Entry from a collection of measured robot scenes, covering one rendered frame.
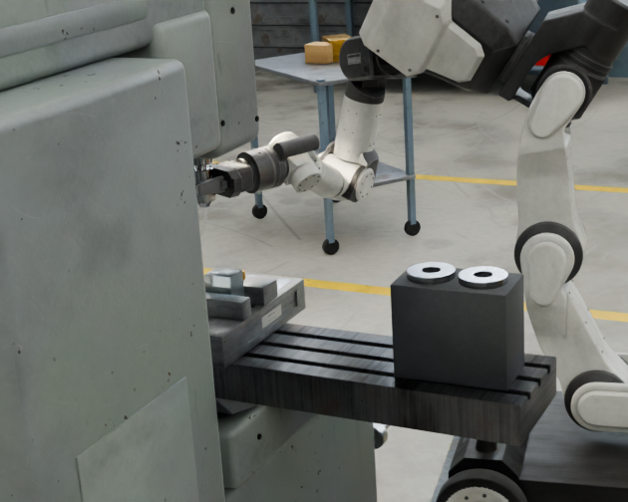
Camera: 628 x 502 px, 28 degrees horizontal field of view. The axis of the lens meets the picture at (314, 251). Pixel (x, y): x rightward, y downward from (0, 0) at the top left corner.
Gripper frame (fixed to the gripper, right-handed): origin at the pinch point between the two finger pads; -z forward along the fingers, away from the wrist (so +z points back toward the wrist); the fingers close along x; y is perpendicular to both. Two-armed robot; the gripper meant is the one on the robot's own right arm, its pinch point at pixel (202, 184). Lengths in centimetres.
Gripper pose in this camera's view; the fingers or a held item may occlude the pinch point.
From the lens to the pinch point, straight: 251.0
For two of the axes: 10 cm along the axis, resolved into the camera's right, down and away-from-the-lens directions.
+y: 0.7, 9.5, 3.2
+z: 7.8, -2.5, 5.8
